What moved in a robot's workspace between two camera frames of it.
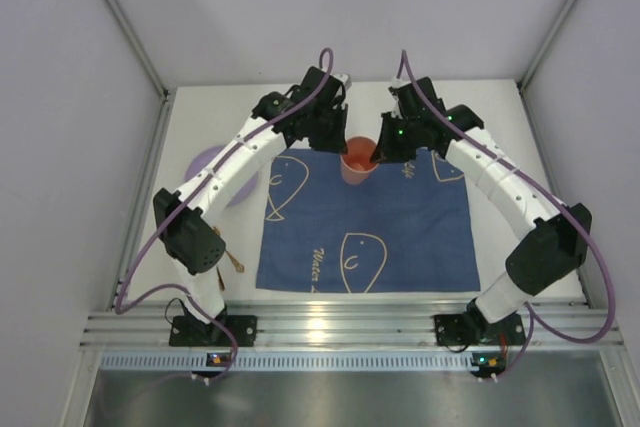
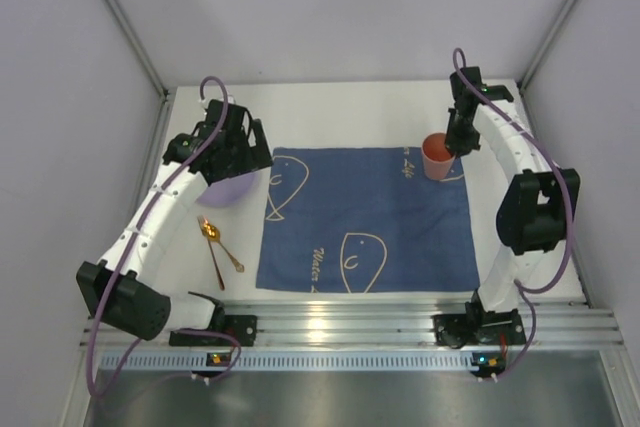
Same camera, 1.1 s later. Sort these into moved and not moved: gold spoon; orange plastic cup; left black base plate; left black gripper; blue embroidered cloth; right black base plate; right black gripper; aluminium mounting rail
Moved: orange plastic cup; left black gripper; right black gripper
Not moved: aluminium mounting rail; blue embroidered cloth; gold spoon; left black base plate; right black base plate
